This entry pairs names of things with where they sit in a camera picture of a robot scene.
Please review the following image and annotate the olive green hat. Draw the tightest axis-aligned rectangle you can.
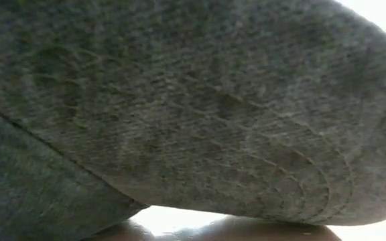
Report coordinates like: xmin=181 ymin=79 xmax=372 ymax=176
xmin=0 ymin=0 xmax=386 ymax=241

